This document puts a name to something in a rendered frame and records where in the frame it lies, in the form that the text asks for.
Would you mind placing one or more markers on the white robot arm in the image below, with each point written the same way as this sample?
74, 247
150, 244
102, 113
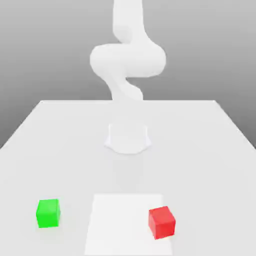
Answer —
128, 60

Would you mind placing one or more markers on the small red cube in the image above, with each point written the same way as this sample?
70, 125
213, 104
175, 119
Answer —
162, 223

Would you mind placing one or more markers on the small green cube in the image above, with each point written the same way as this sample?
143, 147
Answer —
48, 213

